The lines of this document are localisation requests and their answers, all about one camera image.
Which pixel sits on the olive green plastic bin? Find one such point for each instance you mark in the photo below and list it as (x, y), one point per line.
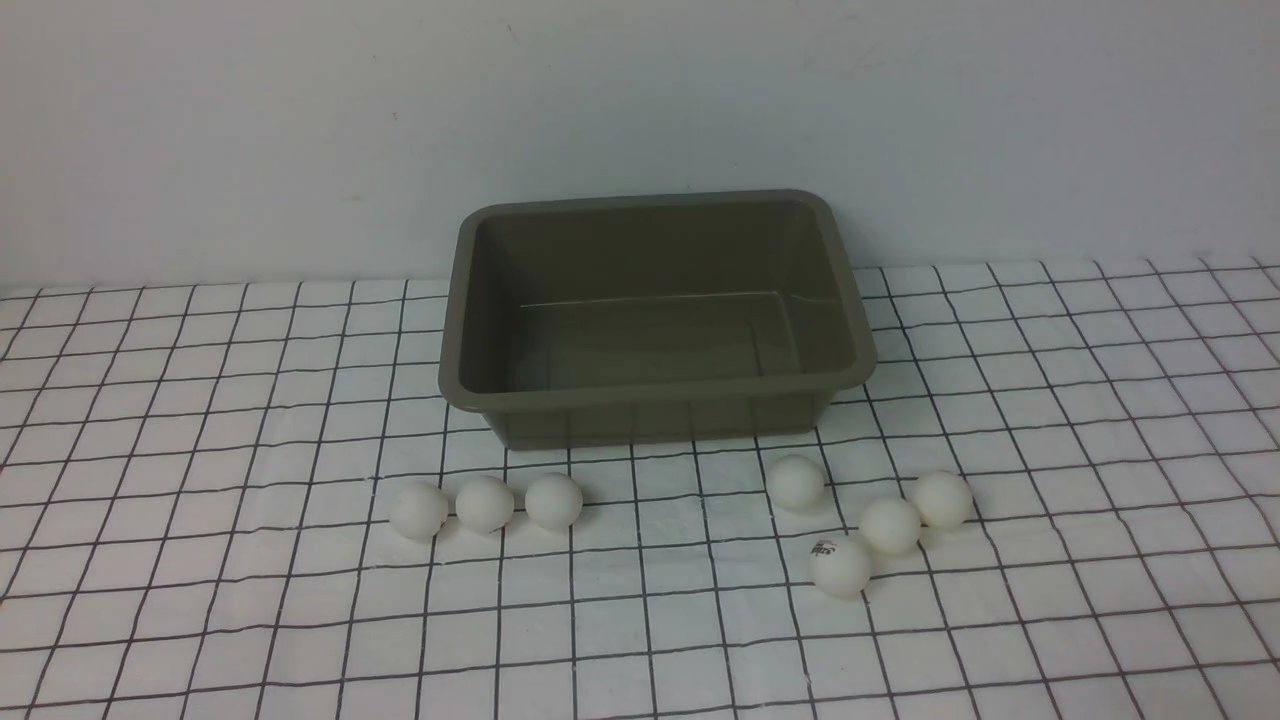
(652, 319)

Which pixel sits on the white checkered tablecloth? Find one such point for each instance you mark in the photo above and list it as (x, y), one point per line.
(197, 483)

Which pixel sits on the white ping-pong ball with logo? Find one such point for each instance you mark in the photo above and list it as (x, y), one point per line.
(840, 566)

